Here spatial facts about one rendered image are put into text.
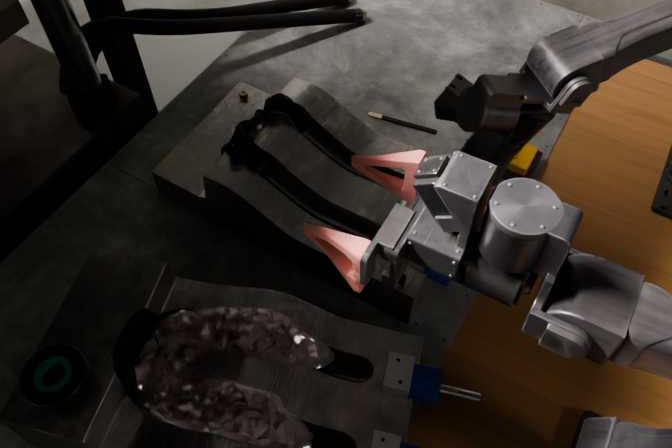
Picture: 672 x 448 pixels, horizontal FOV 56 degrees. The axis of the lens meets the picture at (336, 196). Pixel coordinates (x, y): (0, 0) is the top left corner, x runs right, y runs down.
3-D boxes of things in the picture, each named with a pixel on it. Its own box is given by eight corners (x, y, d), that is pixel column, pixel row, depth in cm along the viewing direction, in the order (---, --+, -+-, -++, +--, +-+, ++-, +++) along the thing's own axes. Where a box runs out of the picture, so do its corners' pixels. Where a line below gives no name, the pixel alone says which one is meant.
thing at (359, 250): (288, 224, 57) (381, 267, 54) (328, 170, 61) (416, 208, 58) (294, 263, 63) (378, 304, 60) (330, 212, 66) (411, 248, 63)
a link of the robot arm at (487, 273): (456, 251, 54) (534, 285, 52) (481, 204, 57) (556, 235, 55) (447, 290, 60) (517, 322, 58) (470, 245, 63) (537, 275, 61)
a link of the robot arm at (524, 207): (469, 234, 48) (628, 302, 45) (508, 159, 53) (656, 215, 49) (450, 304, 58) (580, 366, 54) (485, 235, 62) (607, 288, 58)
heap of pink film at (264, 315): (339, 339, 90) (339, 315, 84) (306, 467, 80) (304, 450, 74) (169, 300, 94) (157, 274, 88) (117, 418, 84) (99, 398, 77)
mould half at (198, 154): (475, 207, 111) (490, 158, 100) (408, 325, 98) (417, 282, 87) (244, 103, 126) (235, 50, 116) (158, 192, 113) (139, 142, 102)
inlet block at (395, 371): (478, 386, 89) (485, 372, 85) (474, 421, 86) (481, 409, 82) (387, 365, 91) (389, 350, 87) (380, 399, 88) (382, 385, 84)
